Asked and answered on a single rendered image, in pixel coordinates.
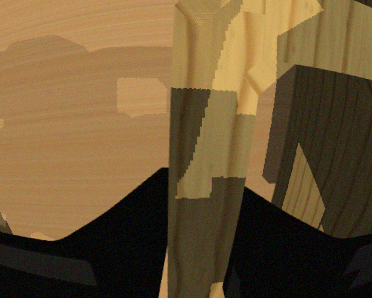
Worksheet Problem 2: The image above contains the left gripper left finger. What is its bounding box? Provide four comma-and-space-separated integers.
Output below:
0, 167, 168, 298

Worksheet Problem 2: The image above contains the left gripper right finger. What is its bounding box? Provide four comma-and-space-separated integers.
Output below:
222, 186, 372, 298

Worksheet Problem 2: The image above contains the wooden maze board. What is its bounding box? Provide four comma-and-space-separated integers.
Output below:
167, 0, 372, 298

